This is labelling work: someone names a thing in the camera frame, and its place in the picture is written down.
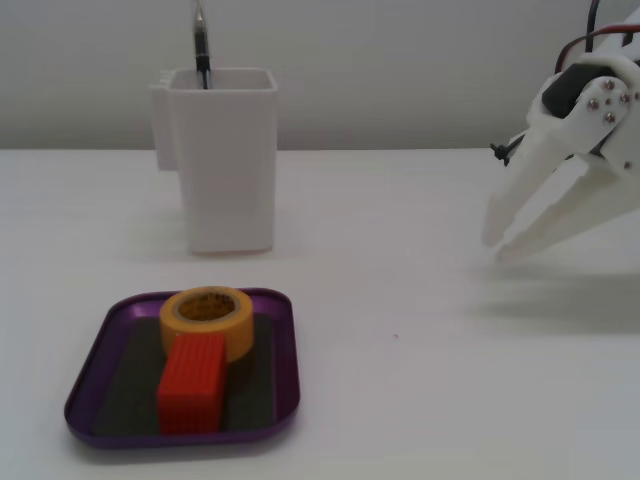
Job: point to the purple metal tray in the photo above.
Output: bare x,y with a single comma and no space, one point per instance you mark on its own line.
281,320

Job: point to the red ribbed block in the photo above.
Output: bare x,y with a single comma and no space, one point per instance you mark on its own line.
192,385

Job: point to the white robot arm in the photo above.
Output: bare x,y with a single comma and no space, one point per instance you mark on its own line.
622,37

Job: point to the black ballpoint pen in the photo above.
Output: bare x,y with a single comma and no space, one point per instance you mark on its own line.
201,50

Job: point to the black tray liner mat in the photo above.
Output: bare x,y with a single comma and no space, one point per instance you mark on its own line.
250,400

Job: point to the black zip tie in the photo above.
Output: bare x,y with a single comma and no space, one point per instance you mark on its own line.
501,151

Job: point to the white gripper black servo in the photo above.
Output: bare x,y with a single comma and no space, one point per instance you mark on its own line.
584,122

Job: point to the yellow tape roll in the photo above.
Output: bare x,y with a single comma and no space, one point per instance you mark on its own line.
241,331

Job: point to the white plastic pen holder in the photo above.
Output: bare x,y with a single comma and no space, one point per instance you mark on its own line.
225,175

